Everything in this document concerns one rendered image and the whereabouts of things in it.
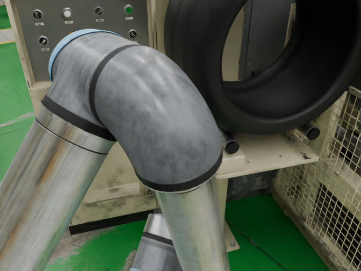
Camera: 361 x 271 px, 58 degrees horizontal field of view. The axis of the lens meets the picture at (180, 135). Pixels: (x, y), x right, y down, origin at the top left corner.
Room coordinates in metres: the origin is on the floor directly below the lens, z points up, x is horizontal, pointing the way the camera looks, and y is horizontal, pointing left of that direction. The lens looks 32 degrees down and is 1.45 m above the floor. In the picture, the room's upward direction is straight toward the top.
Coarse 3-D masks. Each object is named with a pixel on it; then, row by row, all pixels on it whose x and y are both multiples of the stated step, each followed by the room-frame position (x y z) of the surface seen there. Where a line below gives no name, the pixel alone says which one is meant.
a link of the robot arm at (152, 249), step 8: (144, 232) 0.51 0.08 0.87; (144, 240) 0.49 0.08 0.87; (152, 240) 0.48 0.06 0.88; (160, 240) 0.48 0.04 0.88; (168, 240) 0.48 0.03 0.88; (144, 248) 0.47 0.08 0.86; (152, 248) 0.47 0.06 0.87; (160, 248) 0.47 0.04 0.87; (168, 248) 0.47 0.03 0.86; (136, 256) 0.47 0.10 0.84; (144, 256) 0.46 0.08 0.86; (152, 256) 0.45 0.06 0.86; (160, 256) 0.45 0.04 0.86; (168, 256) 0.46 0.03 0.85; (176, 256) 0.48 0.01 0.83; (136, 264) 0.45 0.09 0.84; (144, 264) 0.44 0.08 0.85; (152, 264) 0.44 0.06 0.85; (160, 264) 0.44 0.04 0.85; (168, 264) 0.45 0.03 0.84; (176, 264) 0.47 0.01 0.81
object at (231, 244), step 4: (224, 220) 1.35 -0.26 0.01; (224, 224) 1.32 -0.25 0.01; (228, 228) 1.30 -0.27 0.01; (224, 232) 1.26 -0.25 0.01; (228, 232) 1.26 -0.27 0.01; (228, 236) 1.24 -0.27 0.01; (232, 236) 1.24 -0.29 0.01; (228, 240) 1.21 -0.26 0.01; (232, 240) 1.21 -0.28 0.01; (228, 244) 1.18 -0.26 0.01; (232, 244) 1.17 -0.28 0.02; (236, 244) 1.18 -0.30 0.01; (228, 248) 1.16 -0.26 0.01; (232, 248) 1.16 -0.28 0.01; (236, 248) 1.16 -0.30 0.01
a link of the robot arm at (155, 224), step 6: (150, 216) 0.53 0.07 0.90; (156, 216) 0.52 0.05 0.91; (162, 216) 0.52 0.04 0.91; (150, 222) 0.52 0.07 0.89; (156, 222) 0.51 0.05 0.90; (162, 222) 0.51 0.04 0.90; (144, 228) 0.53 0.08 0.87; (150, 228) 0.51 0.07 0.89; (156, 228) 0.50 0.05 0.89; (162, 228) 0.50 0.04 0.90; (156, 234) 0.49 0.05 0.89; (162, 234) 0.49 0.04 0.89; (168, 234) 0.49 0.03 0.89
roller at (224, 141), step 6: (222, 132) 0.86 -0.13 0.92; (228, 132) 0.86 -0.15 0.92; (222, 138) 0.84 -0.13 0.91; (228, 138) 0.83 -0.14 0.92; (234, 138) 0.83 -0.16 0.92; (222, 144) 0.82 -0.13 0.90; (228, 144) 0.80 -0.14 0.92; (234, 144) 0.80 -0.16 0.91; (228, 150) 0.80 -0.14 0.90; (234, 150) 0.80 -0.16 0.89
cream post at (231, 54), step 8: (240, 16) 1.20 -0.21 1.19; (232, 24) 1.20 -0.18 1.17; (240, 24) 1.21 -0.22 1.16; (232, 32) 1.20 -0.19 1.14; (240, 32) 1.21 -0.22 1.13; (232, 40) 1.20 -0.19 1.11; (240, 40) 1.21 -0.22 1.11; (224, 48) 1.19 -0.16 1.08; (232, 48) 1.20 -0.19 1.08; (240, 48) 1.21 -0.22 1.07; (224, 56) 1.19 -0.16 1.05; (232, 56) 1.20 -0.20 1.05; (240, 56) 1.21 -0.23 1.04; (224, 64) 1.19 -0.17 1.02; (232, 64) 1.20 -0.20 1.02; (224, 72) 1.19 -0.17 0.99; (232, 72) 1.20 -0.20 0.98; (224, 80) 1.19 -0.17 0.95; (232, 80) 1.20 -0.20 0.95; (216, 184) 1.19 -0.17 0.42; (224, 184) 1.20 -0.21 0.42; (224, 192) 1.21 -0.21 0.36; (224, 200) 1.21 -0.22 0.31; (224, 208) 1.21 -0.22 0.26; (224, 216) 1.21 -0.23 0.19
